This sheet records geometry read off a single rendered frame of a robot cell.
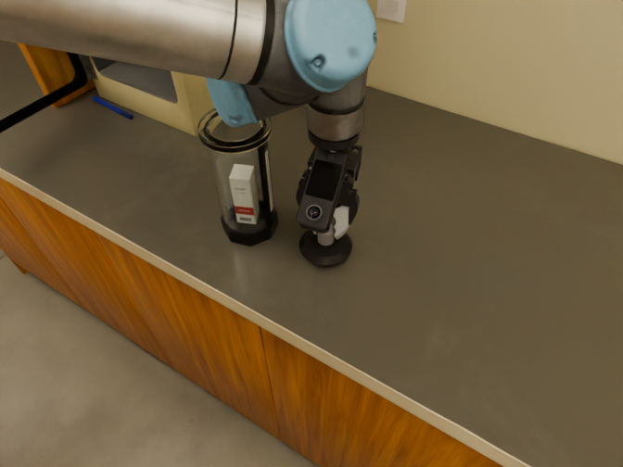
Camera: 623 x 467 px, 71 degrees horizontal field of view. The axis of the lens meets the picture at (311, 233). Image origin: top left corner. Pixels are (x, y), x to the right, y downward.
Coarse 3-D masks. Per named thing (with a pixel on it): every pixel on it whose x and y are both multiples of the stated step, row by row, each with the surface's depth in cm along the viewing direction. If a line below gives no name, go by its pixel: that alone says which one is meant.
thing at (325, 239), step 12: (300, 240) 75; (312, 240) 74; (324, 240) 72; (336, 240) 74; (348, 240) 74; (312, 252) 72; (324, 252) 72; (336, 252) 72; (348, 252) 73; (324, 264) 72
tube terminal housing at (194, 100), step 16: (96, 80) 105; (112, 80) 102; (176, 80) 89; (192, 80) 90; (112, 96) 106; (128, 96) 102; (144, 96) 99; (192, 96) 92; (208, 96) 97; (144, 112) 103; (160, 112) 100; (176, 112) 96; (192, 112) 94; (176, 128) 100; (192, 128) 97
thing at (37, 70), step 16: (0, 48) 85; (16, 48) 87; (32, 48) 90; (48, 48) 93; (0, 64) 86; (16, 64) 89; (32, 64) 91; (48, 64) 94; (64, 64) 97; (0, 80) 87; (16, 80) 90; (32, 80) 93; (48, 80) 96; (64, 80) 99; (0, 96) 89; (16, 96) 91; (32, 96) 94; (0, 112) 90
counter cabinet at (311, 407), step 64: (0, 192) 116; (64, 256) 126; (128, 256) 94; (128, 320) 137; (192, 320) 100; (256, 384) 107; (320, 384) 83; (320, 448) 115; (384, 448) 88; (448, 448) 71
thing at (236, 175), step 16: (208, 112) 66; (208, 128) 65; (224, 128) 68; (240, 128) 69; (256, 128) 68; (224, 144) 61; (240, 144) 61; (224, 160) 64; (240, 160) 63; (256, 160) 65; (224, 176) 66; (240, 176) 66; (256, 176) 67; (224, 192) 69; (240, 192) 68; (256, 192) 69; (224, 208) 73; (240, 208) 71; (256, 208) 72; (240, 224) 74; (256, 224) 74
